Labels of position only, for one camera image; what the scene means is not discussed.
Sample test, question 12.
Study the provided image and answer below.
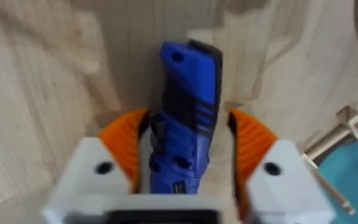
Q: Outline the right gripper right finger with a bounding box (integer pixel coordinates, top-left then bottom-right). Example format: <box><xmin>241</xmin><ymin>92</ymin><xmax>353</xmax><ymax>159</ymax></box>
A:
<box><xmin>227</xmin><ymin>108</ymin><xmax>337</xmax><ymax>224</ymax></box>

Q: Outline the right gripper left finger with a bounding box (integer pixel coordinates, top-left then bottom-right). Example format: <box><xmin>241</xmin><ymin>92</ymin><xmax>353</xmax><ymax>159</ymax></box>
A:
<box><xmin>53</xmin><ymin>108</ymin><xmax>150</xmax><ymax>197</ymax></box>

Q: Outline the blue electric screwdriver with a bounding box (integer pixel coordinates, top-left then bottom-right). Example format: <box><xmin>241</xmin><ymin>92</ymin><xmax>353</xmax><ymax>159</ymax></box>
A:
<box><xmin>148</xmin><ymin>39</ymin><xmax>224</xmax><ymax>195</ymax></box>

